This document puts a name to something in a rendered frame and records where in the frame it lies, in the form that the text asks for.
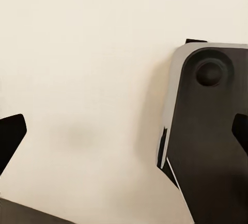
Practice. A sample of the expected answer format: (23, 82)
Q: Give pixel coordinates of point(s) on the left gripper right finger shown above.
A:
(240, 130)

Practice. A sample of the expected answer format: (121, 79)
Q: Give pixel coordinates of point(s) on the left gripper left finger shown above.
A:
(12, 131)

